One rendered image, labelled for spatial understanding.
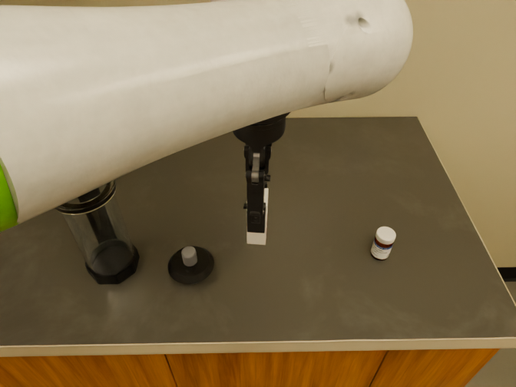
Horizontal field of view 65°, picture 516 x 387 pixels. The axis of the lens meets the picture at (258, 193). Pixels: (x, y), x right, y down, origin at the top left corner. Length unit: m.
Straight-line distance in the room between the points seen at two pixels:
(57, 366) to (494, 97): 1.35
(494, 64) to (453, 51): 0.14
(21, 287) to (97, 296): 0.16
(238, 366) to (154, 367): 0.18
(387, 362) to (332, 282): 0.22
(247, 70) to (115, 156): 0.10
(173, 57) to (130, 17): 0.03
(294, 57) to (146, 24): 0.10
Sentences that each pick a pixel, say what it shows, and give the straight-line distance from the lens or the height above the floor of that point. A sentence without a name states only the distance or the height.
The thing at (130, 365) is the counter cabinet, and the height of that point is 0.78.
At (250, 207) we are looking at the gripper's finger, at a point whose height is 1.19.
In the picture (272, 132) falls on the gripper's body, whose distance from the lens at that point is 0.55.
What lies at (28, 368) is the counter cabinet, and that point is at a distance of 1.04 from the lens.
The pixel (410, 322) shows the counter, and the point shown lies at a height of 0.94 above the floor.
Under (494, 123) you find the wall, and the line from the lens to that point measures 1.50.
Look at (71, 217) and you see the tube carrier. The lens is 0.74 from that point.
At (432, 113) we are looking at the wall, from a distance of 1.39.
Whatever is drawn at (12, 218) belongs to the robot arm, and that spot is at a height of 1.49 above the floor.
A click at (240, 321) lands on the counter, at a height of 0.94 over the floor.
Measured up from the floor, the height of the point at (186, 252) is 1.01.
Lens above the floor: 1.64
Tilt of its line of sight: 45 degrees down
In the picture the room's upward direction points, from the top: straight up
